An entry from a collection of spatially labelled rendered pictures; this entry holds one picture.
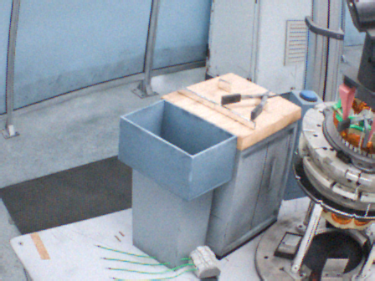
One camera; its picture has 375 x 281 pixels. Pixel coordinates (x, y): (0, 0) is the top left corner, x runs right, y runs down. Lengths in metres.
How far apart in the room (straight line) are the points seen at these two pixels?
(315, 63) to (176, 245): 0.62
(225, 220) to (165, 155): 0.20
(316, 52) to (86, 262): 0.78
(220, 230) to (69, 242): 0.32
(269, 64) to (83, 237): 2.36
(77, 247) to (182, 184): 0.31
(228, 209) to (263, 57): 2.30
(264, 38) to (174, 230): 2.33
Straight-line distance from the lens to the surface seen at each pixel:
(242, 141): 1.04
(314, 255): 1.24
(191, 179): 0.99
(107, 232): 1.25
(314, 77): 1.49
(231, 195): 1.10
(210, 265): 1.13
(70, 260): 1.16
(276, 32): 3.38
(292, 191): 1.40
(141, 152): 1.05
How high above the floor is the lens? 1.56
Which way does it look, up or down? 29 degrees down
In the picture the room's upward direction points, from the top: 6 degrees clockwise
